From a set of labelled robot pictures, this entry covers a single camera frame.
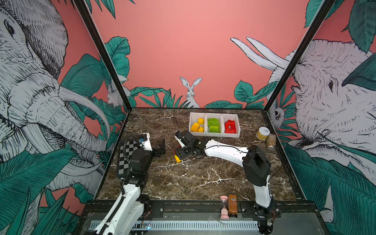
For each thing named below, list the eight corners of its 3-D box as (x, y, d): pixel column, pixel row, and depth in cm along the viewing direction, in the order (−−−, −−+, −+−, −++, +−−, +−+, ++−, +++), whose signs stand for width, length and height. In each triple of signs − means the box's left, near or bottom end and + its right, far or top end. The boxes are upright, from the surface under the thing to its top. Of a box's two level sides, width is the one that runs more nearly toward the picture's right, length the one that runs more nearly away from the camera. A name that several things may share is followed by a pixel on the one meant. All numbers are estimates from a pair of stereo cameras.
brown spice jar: (266, 149, 100) (269, 145, 96) (265, 136, 106) (268, 133, 103) (273, 151, 99) (277, 147, 95) (273, 138, 105) (276, 134, 102)
